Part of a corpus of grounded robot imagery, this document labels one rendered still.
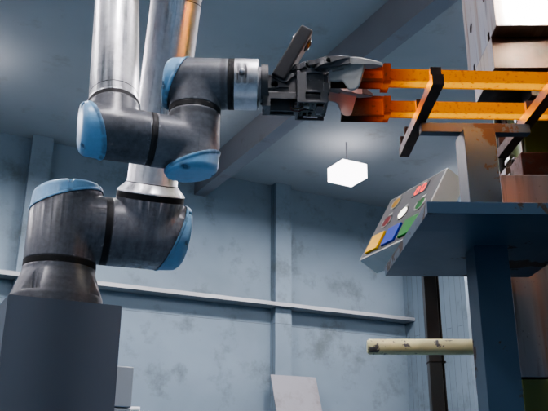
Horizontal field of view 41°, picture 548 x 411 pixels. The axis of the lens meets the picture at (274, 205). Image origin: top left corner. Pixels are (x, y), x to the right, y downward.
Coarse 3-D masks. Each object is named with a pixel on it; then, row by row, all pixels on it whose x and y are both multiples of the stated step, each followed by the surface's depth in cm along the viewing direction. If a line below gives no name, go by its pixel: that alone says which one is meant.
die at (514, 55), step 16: (496, 48) 190; (512, 48) 190; (528, 48) 190; (544, 48) 190; (480, 64) 202; (496, 64) 188; (512, 64) 188; (528, 64) 188; (544, 64) 188; (480, 96) 203; (496, 96) 203; (512, 96) 203
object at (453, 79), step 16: (384, 64) 128; (368, 80) 127; (384, 80) 127; (400, 80) 128; (416, 80) 128; (448, 80) 128; (464, 80) 128; (480, 80) 128; (496, 80) 128; (512, 80) 128; (528, 80) 128; (544, 80) 128
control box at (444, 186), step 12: (432, 180) 237; (444, 180) 231; (456, 180) 233; (408, 192) 250; (420, 192) 239; (432, 192) 230; (444, 192) 229; (456, 192) 231; (408, 204) 243; (384, 216) 256; (396, 216) 245; (408, 216) 235; (384, 228) 247; (396, 240) 230; (372, 252) 243; (384, 252) 237; (372, 264) 247; (384, 264) 243
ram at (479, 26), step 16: (464, 0) 220; (480, 0) 201; (496, 0) 189; (512, 0) 189; (528, 0) 189; (544, 0) 189; (464, 16) 220; (480, 16) 201; (496, 16) 187; (512, 16) 187; (528, 16) 187; (544, 16) 187; (480, 32) 202; (496, 32) 189; (512, 32) 189; (528, 32) 189; (544, 32) 189; (480, 48) 202
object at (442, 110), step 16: (384, 96) 139; (352, 112) 140; (368, 112) 140; (384, 112) 138; (400, 112) 139; (432, 112) 139; (448, 112) 139; (464, 112) 139; (480, 112) 139; (496, 112) 139; (512, 112) 139
